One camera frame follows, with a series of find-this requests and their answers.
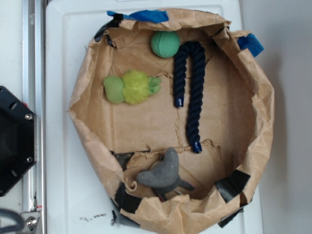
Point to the blue tape piece top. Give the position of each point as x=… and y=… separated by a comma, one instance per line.
x=154, y=16

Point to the blue tape piece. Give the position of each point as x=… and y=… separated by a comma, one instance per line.
x=251, y=43
x=154, y=16

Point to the blue tape piece right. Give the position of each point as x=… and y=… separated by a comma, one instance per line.
x=251, y=43

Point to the green textured ball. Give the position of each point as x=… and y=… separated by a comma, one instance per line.
x=165, y=44

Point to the brown paper-lined bin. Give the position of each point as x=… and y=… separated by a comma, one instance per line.
x=235, y=126

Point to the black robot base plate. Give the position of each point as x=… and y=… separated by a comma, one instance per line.
x=17, y=140

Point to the navy blue rope toy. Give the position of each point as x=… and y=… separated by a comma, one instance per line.
x=197, y=52

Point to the metal corner bracket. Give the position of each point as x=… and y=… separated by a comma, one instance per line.
x=31, y=222

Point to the yellow-green plush toy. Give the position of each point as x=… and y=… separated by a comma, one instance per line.
x=133, y=87

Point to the grey plush shark toy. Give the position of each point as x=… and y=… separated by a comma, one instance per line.
x=164, y=176

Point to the white plastic tray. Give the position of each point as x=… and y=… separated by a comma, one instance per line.
x=77, y=202

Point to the aluminium extrusion rail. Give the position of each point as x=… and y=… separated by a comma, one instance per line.
x=33, y=94

